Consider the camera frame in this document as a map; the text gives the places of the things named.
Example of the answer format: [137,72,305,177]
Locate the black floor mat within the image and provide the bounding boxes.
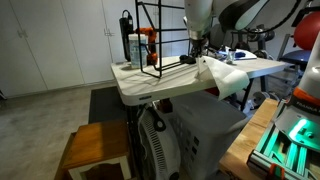
[88,86,126,124]

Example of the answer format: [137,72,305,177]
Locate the white paper towel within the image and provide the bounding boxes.
[196,56,249,100]

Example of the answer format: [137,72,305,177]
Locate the white cabinet doors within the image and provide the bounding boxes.
[0,0,191,99]

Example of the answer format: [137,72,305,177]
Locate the white wipes canister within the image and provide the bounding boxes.
[129,34,147,69]

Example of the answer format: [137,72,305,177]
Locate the black wire stand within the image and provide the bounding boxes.
[135,0,192,78]

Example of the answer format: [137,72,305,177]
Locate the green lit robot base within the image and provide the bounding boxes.
[247,34,320,180]

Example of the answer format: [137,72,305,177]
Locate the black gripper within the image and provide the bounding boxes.
[190,38,208,58]

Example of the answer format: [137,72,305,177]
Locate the wooden stool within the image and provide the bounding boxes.
[54,120,133,180]

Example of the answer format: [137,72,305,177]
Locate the white laundry basket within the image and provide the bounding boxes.
[169,91,249,180]

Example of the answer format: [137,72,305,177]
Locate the red exercise ball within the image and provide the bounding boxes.
[294,12,320,50]

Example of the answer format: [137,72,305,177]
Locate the wooden workbench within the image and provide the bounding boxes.
[219,99,278,180]

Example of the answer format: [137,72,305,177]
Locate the white fan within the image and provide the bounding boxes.
[138,107,181,180]

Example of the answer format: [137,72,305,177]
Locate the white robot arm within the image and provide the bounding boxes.
[184,0,269,58]

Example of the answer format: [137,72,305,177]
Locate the white folding table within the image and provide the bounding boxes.
[111,58,289,106]

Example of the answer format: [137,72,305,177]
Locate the small glass jar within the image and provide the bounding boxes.
[226,49,236,64]

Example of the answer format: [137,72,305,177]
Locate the orange cordless drill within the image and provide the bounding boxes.
[135,27,158,65]

